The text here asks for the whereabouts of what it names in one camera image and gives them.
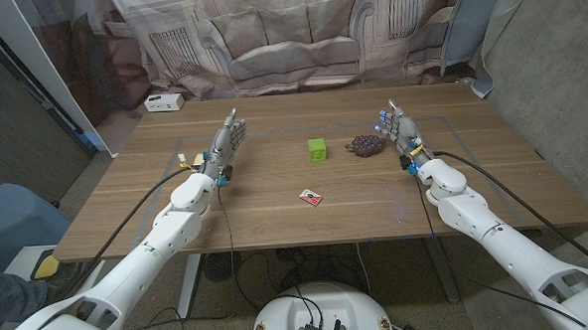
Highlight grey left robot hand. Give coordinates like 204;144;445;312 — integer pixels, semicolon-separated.
199;105;250;188

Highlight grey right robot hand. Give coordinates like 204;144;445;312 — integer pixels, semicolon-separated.
372;97;433;176

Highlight purple toy grapes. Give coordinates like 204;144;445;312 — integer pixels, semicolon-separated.
344;133;389;159

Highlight green cube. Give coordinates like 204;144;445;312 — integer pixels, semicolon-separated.
307;138;329;163

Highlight white power strip box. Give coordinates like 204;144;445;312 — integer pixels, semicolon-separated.
143;92;185;114

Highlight red matchbox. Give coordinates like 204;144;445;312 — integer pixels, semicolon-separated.
298;188;324;209

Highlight black round fan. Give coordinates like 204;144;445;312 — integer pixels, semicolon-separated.
202;249;243;283

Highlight printed sofa backdrop cloth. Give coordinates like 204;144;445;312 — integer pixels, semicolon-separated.
28;0;542;157

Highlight grey table leg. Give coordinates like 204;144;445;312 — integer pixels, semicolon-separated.
423;235;461;304

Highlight white table leg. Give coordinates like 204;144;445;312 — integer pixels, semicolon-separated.
174;252;206;320

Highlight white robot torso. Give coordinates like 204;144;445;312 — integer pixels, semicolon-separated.
248;278;395;330

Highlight yellow black pad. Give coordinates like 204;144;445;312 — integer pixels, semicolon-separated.
30;247;62;281

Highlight blue chair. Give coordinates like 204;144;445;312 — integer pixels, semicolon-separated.
0;180;74;271

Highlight white floor platform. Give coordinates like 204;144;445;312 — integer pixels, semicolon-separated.
1;243;62;284

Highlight person leg in jeans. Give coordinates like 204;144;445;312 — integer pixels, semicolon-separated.
0;247;99;324

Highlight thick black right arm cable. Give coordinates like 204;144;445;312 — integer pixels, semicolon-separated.
430;143;588;282

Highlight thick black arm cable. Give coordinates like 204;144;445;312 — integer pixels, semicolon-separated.
50;166;202;301
430;143;588;282

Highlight thin black left wrist cable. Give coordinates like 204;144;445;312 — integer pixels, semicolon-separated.
217;184;261;314

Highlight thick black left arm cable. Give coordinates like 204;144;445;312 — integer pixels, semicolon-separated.
50;166;202;301

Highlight black floor cable bundle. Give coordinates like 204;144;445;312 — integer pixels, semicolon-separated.
232;244;370;313

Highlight white door frame post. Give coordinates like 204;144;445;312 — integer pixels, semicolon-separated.
0;0;119;162

